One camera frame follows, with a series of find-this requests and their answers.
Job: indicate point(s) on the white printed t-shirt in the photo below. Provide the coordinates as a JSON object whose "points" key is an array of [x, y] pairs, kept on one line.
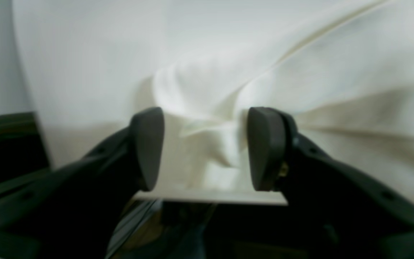
{"points": [[343, 68]]}

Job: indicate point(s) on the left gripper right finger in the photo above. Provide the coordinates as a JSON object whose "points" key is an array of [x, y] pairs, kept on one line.
{"points": [[358, 216]]}

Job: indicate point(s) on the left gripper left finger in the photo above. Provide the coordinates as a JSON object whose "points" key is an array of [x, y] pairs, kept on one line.
{"points": [[72, 213]]}

